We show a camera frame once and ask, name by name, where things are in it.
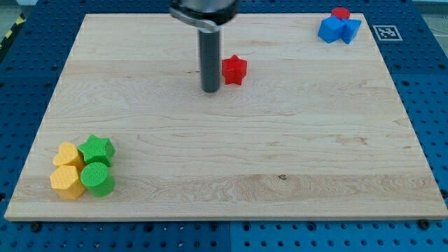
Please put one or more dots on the red cylinder block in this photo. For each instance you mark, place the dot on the red cylinder block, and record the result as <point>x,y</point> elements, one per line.
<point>341,13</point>

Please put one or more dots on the light wooden board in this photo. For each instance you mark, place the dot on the light wooden board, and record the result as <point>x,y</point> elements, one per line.
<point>316,131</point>

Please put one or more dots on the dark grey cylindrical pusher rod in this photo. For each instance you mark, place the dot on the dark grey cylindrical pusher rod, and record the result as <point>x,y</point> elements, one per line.
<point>209,59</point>

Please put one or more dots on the blue cube block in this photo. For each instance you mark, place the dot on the blue cube block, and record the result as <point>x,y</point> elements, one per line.
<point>331,29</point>

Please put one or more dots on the yellow heart block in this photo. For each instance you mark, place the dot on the yellow heart block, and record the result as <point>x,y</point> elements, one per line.
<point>69,155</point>

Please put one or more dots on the blue triangular prism block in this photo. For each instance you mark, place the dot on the blue triangular prism block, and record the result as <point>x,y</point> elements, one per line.
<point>350,30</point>

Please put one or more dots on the green cylinder block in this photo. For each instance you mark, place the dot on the green cylinder block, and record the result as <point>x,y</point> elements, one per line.
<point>97,179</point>

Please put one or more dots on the fiducial marker tag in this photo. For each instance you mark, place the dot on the fiducial marker tag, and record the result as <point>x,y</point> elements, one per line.
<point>386,32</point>

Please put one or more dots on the green star block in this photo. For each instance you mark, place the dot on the green star block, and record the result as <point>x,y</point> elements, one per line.
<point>97,149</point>

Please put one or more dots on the yellow hexagon block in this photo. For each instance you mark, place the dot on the yellow hexagon block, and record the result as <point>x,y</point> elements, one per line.
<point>66,182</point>

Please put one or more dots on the red star block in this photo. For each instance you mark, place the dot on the red star block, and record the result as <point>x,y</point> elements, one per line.
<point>234,70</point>

